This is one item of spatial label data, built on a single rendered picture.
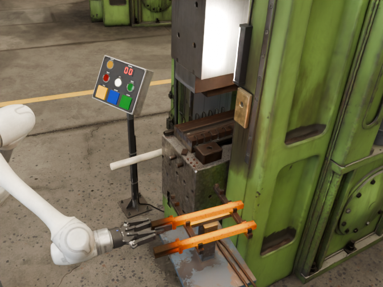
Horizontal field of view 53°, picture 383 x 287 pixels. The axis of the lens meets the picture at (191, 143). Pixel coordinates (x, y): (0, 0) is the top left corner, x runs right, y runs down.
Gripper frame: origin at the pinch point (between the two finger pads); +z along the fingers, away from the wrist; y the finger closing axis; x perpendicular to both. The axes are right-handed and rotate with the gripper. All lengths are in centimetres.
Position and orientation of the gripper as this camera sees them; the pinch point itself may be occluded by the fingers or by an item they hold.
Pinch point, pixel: (162, 225)
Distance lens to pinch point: 155.3
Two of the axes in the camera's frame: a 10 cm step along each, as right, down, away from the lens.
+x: 0.5, -8.2, -5.7
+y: 3.7, 5.4, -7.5
